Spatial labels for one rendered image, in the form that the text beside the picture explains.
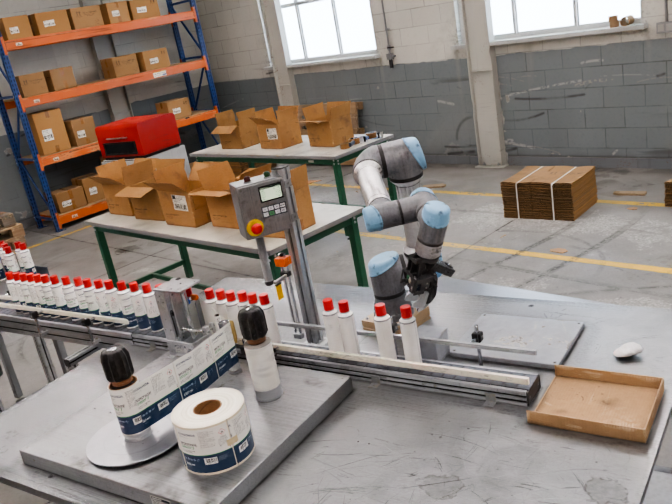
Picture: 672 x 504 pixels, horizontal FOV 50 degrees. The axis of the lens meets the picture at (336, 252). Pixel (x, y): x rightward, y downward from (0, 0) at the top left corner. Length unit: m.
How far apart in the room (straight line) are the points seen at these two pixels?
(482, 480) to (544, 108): 6.31
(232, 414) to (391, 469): 0.44
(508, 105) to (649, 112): 1.50
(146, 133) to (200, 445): 6.07
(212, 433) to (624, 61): 6.15
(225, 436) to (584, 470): 0.90
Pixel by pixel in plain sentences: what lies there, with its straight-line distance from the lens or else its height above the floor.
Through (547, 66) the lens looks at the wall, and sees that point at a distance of 7.80.
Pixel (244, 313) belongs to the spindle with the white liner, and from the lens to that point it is 2.15.
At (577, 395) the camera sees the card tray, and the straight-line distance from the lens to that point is 2.17.
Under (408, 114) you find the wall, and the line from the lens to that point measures 8.91.
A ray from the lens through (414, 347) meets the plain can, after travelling 2.24.
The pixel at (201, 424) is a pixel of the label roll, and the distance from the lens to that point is 1.95.
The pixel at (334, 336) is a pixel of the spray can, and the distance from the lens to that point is 2.38.
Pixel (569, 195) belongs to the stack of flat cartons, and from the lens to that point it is 6.14.
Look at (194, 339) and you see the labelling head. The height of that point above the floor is 0.94.
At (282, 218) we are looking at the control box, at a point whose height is 1.33.
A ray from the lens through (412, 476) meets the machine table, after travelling 1.92.
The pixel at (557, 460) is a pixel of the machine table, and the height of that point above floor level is 0.83.
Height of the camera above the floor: 1.97
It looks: 19 degrees down
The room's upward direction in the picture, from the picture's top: 11 degrees counter-clockwise
